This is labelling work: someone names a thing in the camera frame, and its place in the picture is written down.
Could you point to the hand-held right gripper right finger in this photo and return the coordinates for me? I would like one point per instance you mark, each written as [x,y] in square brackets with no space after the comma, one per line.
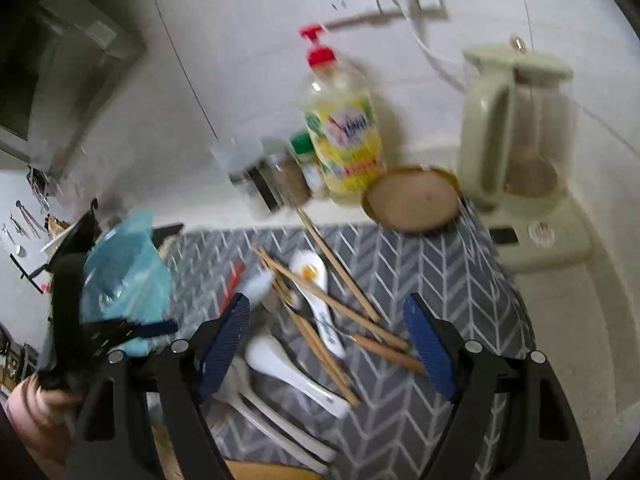
[432,345]

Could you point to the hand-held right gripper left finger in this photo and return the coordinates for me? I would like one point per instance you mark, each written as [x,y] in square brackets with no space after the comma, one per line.
[227,340]

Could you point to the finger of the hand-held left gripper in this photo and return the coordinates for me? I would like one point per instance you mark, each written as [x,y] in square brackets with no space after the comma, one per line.
[130,334]

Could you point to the blue glass bowl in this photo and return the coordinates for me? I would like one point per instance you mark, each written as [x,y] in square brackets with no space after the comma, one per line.
[125,275]

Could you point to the plain white ceramic spoon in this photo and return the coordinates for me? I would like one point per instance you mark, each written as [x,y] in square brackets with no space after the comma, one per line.
[285,370]
[280,425]

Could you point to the bundle of wooden chopsticks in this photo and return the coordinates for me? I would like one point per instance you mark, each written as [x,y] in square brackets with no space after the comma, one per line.
[320,345]

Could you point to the white spoon with orange print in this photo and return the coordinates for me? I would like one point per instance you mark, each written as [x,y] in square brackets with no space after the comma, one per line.
[310,275]

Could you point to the person's left hand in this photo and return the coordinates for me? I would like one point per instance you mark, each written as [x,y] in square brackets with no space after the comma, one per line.
[47,405]

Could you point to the grey chevron mat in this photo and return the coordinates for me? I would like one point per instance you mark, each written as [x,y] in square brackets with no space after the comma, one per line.
[440,270]

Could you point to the black wok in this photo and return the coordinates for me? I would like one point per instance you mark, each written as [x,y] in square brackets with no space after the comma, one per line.
[80,235]

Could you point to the hanging kitchen tools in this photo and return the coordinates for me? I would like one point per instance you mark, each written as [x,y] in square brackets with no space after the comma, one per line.
[22,220]

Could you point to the black stove top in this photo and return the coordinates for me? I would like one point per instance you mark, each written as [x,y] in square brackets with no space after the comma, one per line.
[167,234]

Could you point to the glass spice jar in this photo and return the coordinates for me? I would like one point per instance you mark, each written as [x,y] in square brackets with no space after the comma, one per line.
[247,175]
[287,175]

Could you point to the green cap spice jar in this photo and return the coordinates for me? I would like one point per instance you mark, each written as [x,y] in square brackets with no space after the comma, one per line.
[307,160]

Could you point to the pale green glass kettle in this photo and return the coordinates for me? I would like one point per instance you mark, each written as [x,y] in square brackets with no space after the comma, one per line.
[482,125]

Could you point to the yellow dish soap bottle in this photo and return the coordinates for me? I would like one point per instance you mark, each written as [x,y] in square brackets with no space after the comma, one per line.
[345,135]

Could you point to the steel range hood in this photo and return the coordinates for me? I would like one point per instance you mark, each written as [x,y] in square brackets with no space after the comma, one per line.
[60,60]

